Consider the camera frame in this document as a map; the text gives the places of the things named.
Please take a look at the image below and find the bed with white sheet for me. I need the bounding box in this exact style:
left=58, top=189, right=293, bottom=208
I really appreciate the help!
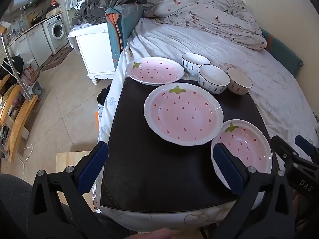
left=92, top=17, right=319, bottom=232

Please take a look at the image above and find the brown door rug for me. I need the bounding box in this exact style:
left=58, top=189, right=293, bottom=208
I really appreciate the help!
left=41, top=46, right=74, bottom=72

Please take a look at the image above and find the printed light quilt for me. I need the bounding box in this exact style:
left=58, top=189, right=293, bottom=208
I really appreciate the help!
left=143, top=0, right=268, bottom=53

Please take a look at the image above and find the light wooden board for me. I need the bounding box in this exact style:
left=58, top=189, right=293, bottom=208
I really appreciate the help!
left=55, top=151, right=100, bottom=213

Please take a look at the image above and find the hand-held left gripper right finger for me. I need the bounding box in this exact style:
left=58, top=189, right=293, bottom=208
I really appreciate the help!
left=213, top=142, right=297, bottom=239

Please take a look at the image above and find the white cable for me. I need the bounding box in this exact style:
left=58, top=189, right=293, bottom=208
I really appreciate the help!
left=17, top=144, right=34, bottom=175

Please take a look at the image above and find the white nightstand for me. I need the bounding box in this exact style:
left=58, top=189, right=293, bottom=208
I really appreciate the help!
left=68, top=22, right=117, bottom=85

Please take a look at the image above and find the pink strawberry plate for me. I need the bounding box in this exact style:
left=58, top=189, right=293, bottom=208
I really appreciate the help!
left=144, top=83, right=224, bottom=147
left=211, top=119, right=273, bottom=191
left=125, top=57, right=185, bottom=86

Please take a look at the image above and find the white washing machine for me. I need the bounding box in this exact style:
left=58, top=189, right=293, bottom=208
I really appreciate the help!
left=42, top=14, right=69, bottom=55

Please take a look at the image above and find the teal padded bed frame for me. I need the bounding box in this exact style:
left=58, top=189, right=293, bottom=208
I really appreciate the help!
left=105, top=4, right=304, bottom=79

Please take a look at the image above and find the white kitchen cabinet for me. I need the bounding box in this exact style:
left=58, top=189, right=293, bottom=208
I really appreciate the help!
left=6, top=25, right=53, bottom=68

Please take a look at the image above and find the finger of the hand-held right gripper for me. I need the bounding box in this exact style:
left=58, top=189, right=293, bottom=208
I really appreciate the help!
left=295, top=134, right=319, bottom=165
left=271, top=135, right=304, bottom=171

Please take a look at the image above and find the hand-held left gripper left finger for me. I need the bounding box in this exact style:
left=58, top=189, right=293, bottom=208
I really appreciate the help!
left=27, top=141, right=110, bottom=239

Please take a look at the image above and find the white patterned bowl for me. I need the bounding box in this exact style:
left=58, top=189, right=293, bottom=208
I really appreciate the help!
left=198, top=64, right=230, bottom=95
left=227, top=68, right=253, bottom=95
left=181, top=52, right=211, bottom=75

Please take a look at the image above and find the camouflage clothing pile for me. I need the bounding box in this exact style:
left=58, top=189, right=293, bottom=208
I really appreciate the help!
left=72, top=0, right=147, bottom=26

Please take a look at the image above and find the black bag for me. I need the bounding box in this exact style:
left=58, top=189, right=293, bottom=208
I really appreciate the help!
left=0, top=55, right=24, bottom=85

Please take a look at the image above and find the person's knee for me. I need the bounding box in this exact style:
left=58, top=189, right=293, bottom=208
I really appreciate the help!
left=132, top=228, right=175, bottom=239

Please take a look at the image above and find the pink box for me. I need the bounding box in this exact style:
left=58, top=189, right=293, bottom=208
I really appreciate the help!
left=22, top=65, right=40, bottom=85

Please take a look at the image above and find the metal stair railing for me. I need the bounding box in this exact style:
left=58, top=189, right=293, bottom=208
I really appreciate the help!
left=0, top=22, right=32, bottom=100

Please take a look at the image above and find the black clothing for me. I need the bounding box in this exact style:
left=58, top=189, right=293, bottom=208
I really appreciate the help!
left=97, top=85, right=111, bottom=105

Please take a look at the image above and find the grey bin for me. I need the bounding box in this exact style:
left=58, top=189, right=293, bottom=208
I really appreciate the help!
left=31, top=82, right=46, bottom=101

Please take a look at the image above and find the dark brown leather mat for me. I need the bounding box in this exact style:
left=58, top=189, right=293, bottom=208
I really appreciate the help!
left=100, top=76, right=280, bottom=213

